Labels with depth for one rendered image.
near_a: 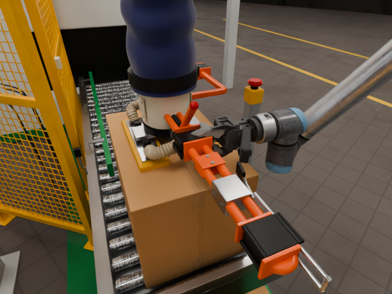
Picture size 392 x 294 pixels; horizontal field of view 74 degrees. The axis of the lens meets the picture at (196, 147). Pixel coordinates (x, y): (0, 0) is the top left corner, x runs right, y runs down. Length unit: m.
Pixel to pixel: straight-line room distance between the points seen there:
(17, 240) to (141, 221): 1.49
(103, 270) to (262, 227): 0.70
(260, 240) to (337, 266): 1.46
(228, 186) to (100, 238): 0.71
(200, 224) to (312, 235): 1.24
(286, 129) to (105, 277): 0.78
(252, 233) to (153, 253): 0.47
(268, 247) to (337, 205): 1.83
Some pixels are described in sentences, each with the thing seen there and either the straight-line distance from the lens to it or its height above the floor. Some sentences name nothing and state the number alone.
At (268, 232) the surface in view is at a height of 1.10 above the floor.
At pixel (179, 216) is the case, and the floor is 0.87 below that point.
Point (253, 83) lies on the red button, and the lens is 1.27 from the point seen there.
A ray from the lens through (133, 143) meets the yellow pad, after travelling 0.94.
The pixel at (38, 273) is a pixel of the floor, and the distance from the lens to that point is 1.93.
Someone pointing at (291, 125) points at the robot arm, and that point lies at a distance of 0.83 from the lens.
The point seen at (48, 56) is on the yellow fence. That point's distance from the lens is 1.71.
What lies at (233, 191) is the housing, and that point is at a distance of 0.55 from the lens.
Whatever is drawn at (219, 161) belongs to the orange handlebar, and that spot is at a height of 1.09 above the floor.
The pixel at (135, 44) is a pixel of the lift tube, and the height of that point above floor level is 1.30.
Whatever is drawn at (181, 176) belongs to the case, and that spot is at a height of 0.95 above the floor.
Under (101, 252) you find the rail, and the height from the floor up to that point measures 0.59.
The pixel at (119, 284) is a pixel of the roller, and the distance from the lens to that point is 1.08.
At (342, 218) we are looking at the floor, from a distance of 2.19.
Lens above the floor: 1.47
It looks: 34 degrees down
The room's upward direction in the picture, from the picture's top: straight up
